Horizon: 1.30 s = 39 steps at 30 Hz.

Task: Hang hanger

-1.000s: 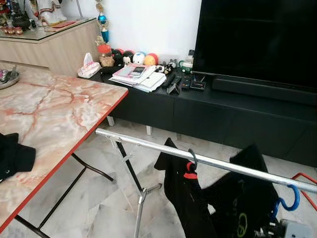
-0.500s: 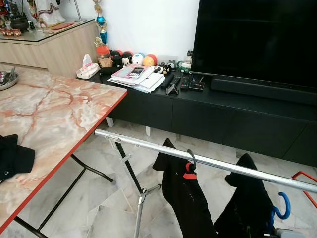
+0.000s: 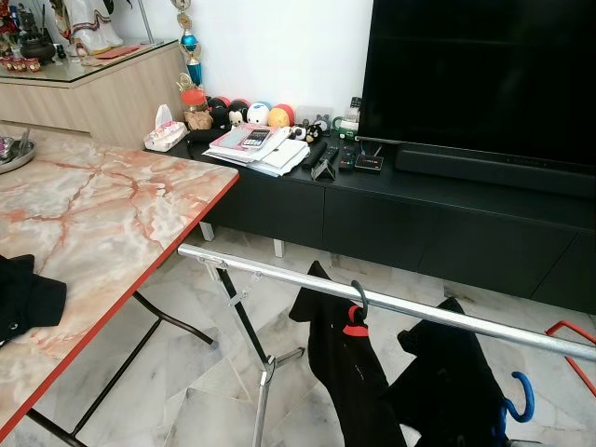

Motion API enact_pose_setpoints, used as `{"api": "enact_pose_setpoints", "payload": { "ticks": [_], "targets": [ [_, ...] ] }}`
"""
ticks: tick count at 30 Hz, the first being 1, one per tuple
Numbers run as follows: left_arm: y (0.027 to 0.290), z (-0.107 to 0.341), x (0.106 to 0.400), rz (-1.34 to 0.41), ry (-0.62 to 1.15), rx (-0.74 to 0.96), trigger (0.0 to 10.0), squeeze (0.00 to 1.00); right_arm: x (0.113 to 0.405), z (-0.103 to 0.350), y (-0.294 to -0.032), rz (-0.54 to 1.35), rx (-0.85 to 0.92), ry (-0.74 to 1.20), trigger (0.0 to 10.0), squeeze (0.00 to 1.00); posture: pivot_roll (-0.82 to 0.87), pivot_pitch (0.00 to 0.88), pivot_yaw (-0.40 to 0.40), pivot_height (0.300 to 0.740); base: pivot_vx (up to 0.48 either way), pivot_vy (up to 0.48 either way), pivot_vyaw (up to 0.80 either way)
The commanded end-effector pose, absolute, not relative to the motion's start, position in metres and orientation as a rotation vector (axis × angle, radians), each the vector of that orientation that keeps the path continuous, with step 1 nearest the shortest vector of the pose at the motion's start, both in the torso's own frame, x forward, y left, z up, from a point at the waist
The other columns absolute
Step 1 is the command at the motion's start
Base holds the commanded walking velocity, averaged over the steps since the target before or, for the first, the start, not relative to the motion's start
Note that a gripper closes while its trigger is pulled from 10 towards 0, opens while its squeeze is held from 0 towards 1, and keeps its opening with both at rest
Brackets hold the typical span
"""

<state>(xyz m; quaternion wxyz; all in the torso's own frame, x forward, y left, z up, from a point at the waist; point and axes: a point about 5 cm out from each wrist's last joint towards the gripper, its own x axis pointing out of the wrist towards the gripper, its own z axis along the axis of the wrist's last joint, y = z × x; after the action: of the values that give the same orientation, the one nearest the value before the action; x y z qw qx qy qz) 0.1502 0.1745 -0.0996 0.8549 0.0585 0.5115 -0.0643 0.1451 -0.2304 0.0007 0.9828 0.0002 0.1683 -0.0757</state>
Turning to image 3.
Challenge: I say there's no wooden sideboard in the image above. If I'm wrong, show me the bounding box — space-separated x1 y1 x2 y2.
0 37 189 152

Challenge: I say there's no black television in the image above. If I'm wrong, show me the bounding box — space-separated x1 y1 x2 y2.
357 0 596 171

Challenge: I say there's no black shirt red collar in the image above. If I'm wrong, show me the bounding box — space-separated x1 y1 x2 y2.
288 260 408 447

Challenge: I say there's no white blue ball toy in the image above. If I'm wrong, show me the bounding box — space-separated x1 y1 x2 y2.
247 102 272 128

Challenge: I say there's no small black box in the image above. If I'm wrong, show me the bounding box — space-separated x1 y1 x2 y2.
353 147 386 174

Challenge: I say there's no black hoodie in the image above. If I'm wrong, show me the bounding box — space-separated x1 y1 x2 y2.
0 253 68 347

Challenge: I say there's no white paper stack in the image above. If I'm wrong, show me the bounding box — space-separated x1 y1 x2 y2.
202 123 311 179

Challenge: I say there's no gold blue trophy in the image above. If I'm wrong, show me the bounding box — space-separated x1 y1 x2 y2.
170 0 205 89

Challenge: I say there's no tissue pack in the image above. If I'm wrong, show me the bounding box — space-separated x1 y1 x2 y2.
143 103 190 153

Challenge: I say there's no white porcelain statue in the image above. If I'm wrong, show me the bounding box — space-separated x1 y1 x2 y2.
51 0 125 57

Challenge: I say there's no black phone stand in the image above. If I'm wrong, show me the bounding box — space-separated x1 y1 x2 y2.
311 154 339 182

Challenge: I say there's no black white panda toy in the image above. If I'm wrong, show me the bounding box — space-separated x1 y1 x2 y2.
300 119 325 142

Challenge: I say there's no black soundbar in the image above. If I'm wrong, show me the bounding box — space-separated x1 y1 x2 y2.
394 142 596 199

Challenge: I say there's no green mug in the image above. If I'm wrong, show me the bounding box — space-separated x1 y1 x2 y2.
332 112 361 141

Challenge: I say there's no metal bowl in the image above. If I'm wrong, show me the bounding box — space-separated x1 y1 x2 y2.
0 130 37 176

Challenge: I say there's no blue plastic hanger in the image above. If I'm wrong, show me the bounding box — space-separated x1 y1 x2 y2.
496 371 537 443

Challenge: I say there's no red lidded jar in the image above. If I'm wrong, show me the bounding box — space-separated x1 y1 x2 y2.
180 87 212 132

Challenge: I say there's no red plastic hanger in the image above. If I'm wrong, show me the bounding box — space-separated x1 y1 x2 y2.
545 319 596 400

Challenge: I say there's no black incense burner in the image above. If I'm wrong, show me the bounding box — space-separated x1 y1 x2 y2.
19 28 59 64

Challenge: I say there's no orange ball toy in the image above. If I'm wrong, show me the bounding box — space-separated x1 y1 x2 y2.
268 103 296 129

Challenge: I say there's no grey calculator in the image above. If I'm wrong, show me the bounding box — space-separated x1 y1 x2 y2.
239 128 273 150

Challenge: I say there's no silver clothes rack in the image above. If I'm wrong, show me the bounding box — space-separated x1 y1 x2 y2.
177 242 596 447

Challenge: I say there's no marble pattern folding table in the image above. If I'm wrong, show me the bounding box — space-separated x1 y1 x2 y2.
0 126 241 447

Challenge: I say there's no black logo T-shirt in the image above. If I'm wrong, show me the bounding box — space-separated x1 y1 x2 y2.
385 297 511 447

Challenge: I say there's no black hanger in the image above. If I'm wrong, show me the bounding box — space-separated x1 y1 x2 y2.
347 278 370 325

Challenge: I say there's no black TV cabinet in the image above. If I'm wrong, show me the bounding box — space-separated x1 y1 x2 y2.
142 130 596 318

